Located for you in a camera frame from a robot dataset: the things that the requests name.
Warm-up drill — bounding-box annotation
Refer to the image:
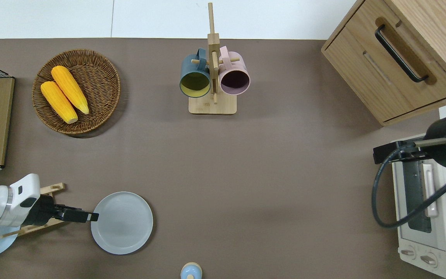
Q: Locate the gray plate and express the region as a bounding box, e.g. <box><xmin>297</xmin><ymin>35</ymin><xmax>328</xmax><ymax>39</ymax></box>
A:
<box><xmin>91</xmin><ymin>191</ymin><xmax>154</xmax><ymax>255</ymax></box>

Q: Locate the brown table mat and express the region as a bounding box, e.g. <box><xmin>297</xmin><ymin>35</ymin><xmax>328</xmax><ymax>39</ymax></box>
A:
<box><xmin>0</xmin><ymin>38</ymin><xmax>446</xmax><ymax>279</ymax></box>

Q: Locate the pink mug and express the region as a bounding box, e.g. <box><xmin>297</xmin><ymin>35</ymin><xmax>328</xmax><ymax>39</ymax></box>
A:
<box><xmin>218</xmin><ymin>46</ymin><xmax>251</xmax><ymax>96</ymax></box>

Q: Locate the wooden plate rack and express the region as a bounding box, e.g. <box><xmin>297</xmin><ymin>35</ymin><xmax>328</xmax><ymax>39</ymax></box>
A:
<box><xmin>2</xmin><ymin>182</ymin><xmax>67</xmax><ymax>238</ymax></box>

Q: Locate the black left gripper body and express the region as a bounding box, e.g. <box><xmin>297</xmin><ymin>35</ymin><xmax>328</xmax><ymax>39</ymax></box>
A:
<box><xmin>33</xmin><ymin>196</ymin><xmax>87</xmax><ymax>226</ymax></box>

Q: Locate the white toaster oven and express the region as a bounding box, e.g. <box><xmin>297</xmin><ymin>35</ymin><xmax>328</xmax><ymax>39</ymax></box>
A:
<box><xmin>391</xmin><ymin>134</ymin><xmax>446</xmax><ymax>279</ymax></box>

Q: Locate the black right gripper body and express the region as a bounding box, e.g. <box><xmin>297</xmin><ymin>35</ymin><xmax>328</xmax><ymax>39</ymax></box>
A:
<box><xmin>388</xmin><ymin>139</ymin><xmax>427</xmax><ymax>163</ymax></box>

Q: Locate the brown wicker basket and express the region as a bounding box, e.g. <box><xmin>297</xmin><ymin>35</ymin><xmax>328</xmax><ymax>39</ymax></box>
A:
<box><xmin>32</xmin><ymin>49</ymin><xmax>121</xmax><ymax>135</ymax></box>

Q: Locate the yellow corn cob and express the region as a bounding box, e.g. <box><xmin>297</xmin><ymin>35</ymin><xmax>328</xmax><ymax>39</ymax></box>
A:
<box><xmin>40</xmin><ymin>81</ymin><xmax>79</xmax><ymax>124</ymax></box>
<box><xmin>51</xmin><ymin>65</ymin><xmax>90</xmax><ymax>115</ymax></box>

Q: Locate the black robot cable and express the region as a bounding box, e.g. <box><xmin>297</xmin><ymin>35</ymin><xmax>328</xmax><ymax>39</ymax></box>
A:
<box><xmin>371</xmin><ymin>145</ymin><xmax>446</xmax><ymax>229</ymax></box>

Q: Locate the teal mug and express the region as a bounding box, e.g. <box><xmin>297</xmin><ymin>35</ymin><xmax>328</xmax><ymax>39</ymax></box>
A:
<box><xmin>179</xmin><ymin>48</ymin><xmax>212</xmax><ymax>98</ymax></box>

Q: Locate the wooden mug tree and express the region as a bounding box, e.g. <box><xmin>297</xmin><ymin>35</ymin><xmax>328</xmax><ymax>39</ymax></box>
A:
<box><xmin>189</xmin><ymin>2</ymin><xmax>241</xmax><ymax>115</ymax></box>

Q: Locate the wooden drawer cabinet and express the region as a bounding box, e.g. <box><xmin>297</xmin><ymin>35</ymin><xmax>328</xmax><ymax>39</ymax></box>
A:
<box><xmin>321</xmin><ymin>0</ymin><xmax>446</xmax><ymax>127</ymax></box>

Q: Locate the light blue plate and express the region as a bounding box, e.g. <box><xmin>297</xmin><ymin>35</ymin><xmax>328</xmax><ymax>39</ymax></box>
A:
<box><xmin>0</xmin><ymin>231</ymin><xmax>18</xmax><ymax>259</ymax></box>

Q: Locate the black cabinet drawer handle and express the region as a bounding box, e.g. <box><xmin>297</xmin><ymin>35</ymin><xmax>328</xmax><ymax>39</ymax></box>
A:
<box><xmin>375</xmin><ymin>24</ymin><xmax>429</xmax><ymax>83</ymax></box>

